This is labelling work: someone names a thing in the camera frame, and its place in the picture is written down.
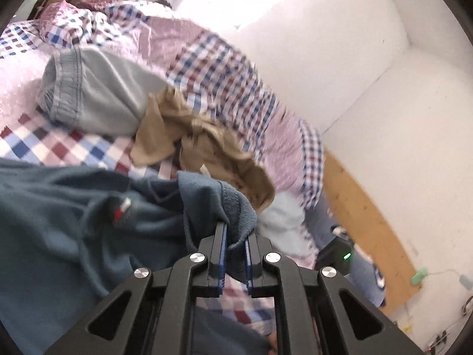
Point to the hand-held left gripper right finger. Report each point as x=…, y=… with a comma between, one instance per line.
x=249, y=266

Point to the tan T-shirt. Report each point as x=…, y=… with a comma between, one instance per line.
x=207, y=144

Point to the light blue plug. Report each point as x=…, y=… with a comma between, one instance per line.
x=466, y=281

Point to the light blue pants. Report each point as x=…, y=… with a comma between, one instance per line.
x=107, y=88

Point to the mint green plug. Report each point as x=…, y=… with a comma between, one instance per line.
x=419, y=276

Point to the wooden headboard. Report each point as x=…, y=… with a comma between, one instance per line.
x=362, y=222

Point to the white power strip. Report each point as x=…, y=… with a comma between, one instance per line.
x=439, y=340

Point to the checked and dotted duvet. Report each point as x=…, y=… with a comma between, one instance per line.
x=221, y=63

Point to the checked bed sheet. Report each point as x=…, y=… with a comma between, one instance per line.
x=66, y=144

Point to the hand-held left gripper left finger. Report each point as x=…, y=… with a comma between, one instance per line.
x=221, y=259

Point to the teal sweatshirt with logo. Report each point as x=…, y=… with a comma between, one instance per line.
x=74, y=229

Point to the dark blue cartoon pillow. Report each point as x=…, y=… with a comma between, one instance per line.
x=325, y=214

